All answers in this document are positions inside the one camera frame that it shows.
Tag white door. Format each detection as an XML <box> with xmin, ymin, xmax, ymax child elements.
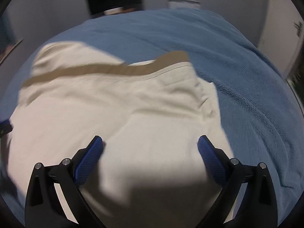
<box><xmin>257</xmin><ymin>0</ymin><xmax>304</xmax><ymax>53</ymax></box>

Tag cream hooded puffer jacket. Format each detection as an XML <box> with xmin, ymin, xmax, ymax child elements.
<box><xmin>7</xmin><ymin>42</ymin><xmax>233</xmax><ymax>227</ymax></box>

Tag black door handle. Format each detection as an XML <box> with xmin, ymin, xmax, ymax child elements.
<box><xmin>294</xmin><ymin>21</ymin><xmax>302</xmax><ymax>37</ymax></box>

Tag white box under router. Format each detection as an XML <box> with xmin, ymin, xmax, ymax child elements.
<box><xmin>167</xmin><ymin>0</ymin><xmax>200</xmax><ymax>9</ymax></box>

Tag blue fleece bed blanket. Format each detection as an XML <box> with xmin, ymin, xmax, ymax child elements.
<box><xmin>1</xmin><ymin>9</ymin><xmax>303</xmax><ymax>227</ymax></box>

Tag wooden window sill shelf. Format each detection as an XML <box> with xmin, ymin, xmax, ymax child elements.
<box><xmin>0</xmin><ymin>39</ymin><xmax>24</xmax><ymax>66</ymax></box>

